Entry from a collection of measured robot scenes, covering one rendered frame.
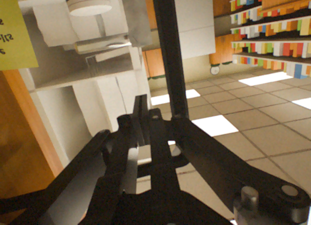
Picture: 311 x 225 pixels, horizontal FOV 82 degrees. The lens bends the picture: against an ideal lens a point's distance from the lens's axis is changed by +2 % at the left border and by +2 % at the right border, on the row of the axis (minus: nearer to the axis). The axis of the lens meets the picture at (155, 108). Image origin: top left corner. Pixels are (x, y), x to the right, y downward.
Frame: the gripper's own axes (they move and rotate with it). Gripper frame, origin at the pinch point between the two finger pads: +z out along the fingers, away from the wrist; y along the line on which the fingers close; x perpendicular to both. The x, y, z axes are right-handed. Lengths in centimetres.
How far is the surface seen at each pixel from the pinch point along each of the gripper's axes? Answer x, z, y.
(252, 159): -136, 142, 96
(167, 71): 3.6, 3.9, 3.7
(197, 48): -32, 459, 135
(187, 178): -136, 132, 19
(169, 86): 1.7, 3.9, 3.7
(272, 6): 18, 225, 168
